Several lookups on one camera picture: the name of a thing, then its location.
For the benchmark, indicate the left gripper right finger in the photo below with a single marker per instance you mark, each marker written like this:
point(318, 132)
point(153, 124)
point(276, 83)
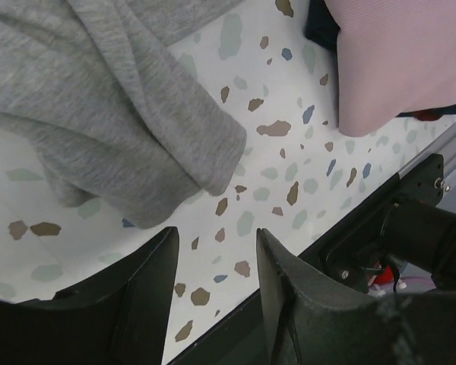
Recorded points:
point(310, 318)

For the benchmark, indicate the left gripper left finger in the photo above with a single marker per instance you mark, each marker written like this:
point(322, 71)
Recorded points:
point(117, 316)

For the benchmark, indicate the grey tank top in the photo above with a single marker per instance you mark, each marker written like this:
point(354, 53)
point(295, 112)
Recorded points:
point(109, 110)

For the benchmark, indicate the pink tank top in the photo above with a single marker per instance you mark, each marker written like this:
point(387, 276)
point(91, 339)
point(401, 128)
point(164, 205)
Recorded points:
point(393, 57)

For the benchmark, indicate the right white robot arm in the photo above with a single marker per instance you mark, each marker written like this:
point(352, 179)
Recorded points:
point(424, 236)

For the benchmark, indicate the navy lettered tank top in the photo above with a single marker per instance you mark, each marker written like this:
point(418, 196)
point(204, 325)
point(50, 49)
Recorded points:
point(320, 26)

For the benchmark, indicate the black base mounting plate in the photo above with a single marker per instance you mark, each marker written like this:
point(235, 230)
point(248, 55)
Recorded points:
point(239, 338)

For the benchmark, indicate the aluminium frame rail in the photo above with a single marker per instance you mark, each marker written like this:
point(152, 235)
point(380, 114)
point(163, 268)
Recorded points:
point(444, 145)

